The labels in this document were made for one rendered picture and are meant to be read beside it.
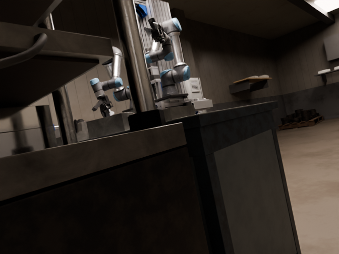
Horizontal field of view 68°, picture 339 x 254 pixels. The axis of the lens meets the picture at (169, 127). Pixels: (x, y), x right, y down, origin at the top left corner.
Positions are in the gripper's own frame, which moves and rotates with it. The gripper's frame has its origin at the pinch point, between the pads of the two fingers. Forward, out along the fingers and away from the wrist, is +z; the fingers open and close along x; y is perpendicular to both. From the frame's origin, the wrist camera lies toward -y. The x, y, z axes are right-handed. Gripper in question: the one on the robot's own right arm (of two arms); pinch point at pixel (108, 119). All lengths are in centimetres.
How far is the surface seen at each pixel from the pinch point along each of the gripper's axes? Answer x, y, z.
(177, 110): -92, -26, 18
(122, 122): -59, -35, 12
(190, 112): -91, -16, 22
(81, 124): -18.3, -34.6, 0.3
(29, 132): -72, -87, 6
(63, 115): -84, -78, 5
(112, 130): -51, -38, 13
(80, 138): -17.1, -38.5, 8.6
